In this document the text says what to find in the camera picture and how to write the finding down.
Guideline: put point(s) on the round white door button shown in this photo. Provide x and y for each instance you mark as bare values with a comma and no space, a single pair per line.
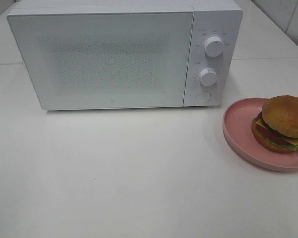
202,97

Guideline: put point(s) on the white microwave door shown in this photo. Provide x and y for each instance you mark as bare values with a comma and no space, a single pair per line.
103,61

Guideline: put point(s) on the pink round plate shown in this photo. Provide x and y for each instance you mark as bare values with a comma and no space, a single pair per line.
237,121

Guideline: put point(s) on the burger with sesame-free bun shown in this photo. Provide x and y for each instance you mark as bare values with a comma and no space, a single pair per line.
276,126

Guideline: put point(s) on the upper white power knob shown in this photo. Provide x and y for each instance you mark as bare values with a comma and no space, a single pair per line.
214,46

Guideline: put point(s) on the white microwave oven body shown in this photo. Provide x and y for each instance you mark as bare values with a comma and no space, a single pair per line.
210,17

